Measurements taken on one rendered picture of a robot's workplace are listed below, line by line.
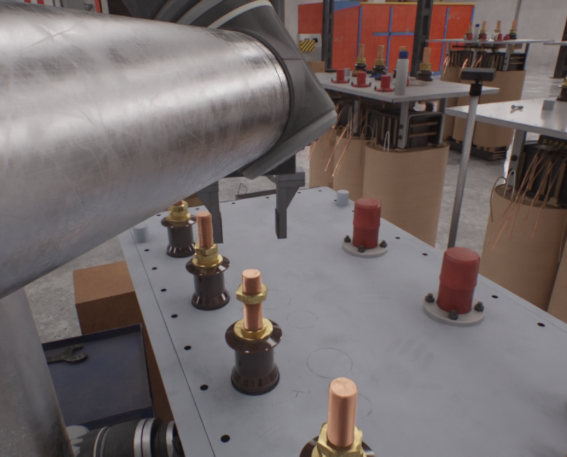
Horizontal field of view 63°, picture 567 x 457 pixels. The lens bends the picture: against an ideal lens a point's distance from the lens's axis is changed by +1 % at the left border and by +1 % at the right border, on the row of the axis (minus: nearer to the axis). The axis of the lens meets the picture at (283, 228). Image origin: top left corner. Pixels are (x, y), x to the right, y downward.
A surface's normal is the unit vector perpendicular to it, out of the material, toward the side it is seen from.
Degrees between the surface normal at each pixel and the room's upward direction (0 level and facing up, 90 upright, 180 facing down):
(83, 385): 0
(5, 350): 82
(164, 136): 89
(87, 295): 0
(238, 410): 0
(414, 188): 90
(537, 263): 90
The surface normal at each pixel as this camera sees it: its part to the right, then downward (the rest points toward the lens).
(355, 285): 0.00, -0.91
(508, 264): -0.78, 0.26
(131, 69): 0.80, -0.42
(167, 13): 0.06, 0.84
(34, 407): 0.87, 0.07
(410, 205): 0.42, 0.36
